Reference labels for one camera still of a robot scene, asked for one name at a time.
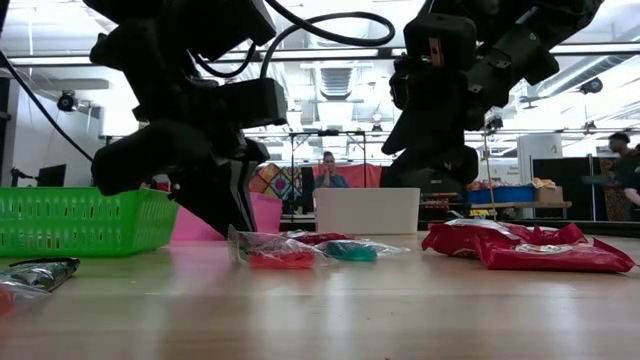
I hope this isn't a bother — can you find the white plastic basket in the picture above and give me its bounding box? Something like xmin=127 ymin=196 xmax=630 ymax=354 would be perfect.
xmin=313 ymin=187 xmax=422 ymax=236

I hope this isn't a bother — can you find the thin wooden pole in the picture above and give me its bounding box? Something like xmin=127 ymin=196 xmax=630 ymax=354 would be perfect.
xmin=480 ymin=119 xmax=499 ymax=222

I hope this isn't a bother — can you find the red gummy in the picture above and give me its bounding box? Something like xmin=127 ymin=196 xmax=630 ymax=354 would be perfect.
xmin=227 ymin=224 xmax=329 ymax=272

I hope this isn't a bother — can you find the black partition panel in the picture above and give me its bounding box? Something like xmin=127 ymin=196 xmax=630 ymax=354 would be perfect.
xmin=531 ymin=156 xmax=596 ymax=222

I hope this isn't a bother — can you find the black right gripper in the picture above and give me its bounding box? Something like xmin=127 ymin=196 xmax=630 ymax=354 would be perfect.
xmin=381 ymin=54 xmax=490 ymax=186

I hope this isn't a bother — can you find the teal gummy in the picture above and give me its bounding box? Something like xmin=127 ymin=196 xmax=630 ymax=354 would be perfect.
xmin=314 ymin=238 xmax=412 ymax=263

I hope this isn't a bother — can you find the person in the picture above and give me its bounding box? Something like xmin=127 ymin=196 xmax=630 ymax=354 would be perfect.
xmin=581 ymin=131 xmax=640 ymax=209
xmin=314 ymin=150 xmax=351 ymax=190

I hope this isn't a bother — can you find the pink translucent plastic basket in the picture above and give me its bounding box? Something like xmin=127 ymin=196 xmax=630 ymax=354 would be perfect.
xmin=169 ymin=191 xmax=284 ymax=242

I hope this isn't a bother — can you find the green slotted plastic basket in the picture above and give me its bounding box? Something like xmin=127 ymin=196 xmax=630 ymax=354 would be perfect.
xmin=0 ymin=186 xmax=180 ymax=259

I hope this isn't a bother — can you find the colourful patchwork quilt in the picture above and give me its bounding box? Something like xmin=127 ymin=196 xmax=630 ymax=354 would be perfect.
xmin=248 ymin=162 xmax=305 ymax=201

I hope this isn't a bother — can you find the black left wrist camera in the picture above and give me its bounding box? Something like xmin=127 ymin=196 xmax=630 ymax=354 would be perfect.
xmin=214 ymin=77 xmax=290 ymax=128

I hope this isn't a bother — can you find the small black monitor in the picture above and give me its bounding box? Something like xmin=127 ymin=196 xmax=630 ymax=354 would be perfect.
xmin=35 ymin=163 xmax=68 ymax=189

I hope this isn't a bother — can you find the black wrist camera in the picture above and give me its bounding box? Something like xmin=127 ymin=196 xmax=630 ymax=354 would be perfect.
xmin=214 ymin=77 xmax=290 ymax=128
xmin=402 ymin=12 xmax=479 ymax=71

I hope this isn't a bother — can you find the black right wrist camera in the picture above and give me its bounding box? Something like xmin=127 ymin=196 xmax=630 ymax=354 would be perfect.
xmin=402 ymin=12 xmax=479 ymax=71

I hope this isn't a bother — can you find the black hanging cable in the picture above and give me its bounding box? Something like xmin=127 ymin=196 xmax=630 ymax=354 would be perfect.
xmin=0 ymin=48 xmax=96 ymax=164

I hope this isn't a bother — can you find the black ceiling spotlight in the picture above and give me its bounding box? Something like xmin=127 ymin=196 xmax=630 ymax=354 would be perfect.
xmin=578 ymin=76 xmax=605 ymax=96
xmin=55 ymin=89 xmax=80 ymax=113

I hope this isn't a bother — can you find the black left wrist camera cable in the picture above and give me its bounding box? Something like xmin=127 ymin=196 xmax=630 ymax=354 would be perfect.
xmin=191 ymin=0 xmax=397 ymax=81

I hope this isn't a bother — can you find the dark Hershey's chocolate bar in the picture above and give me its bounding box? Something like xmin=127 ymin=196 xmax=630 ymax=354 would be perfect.
xmin=0 ymin=256 xmax=81 ymax=296

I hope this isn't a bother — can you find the wooden shelf board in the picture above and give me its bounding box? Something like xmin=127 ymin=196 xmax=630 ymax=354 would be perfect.
xmin=419 ymin=200 xmax=574 ymax=211

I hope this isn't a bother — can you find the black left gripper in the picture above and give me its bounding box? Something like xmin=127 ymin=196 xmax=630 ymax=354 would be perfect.
xmin=91 ymin=49 xmax=272 ymax=237

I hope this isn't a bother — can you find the black metal stand frame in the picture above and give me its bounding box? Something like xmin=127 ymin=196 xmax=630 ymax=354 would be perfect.
xmin=288 ymin=128 xmax=370 ymax=221

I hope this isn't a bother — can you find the red KitKat candy bar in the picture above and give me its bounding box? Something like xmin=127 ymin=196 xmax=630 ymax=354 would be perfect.
xmin=279 ymin=230 xmax=357 ymax=247
xmin=420 ymin=218 xmax=509 ymax=259
xmin=474 ymin=234 xmax=637 ymax=274
xmin=499 ymin=222 xmax=546 ymax=244
xmin=542 ymin=222 xmax=587 ymax=247

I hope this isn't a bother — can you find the orange gummy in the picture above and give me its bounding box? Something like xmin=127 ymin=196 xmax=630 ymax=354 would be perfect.
xmin=0 ymin=279 xmax=51 ymax=319

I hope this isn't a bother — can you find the large black monitor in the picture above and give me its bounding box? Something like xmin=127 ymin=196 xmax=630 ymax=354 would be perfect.
xmin=382 ymin=167 xmax=469 ymax=197

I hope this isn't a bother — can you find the blue plastic bin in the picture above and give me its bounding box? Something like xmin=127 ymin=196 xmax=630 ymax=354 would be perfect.
xmin=467 ymin=185 xmax=537 ymax=205

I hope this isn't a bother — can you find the cardboard box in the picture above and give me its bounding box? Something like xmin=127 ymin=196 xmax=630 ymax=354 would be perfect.
xmin=533 ymin=184 xmax=565 ymax=204

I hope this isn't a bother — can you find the red cloth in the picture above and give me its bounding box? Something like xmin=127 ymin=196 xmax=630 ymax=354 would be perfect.
xmin=312 ymin=163 xmax=384 ymax=190

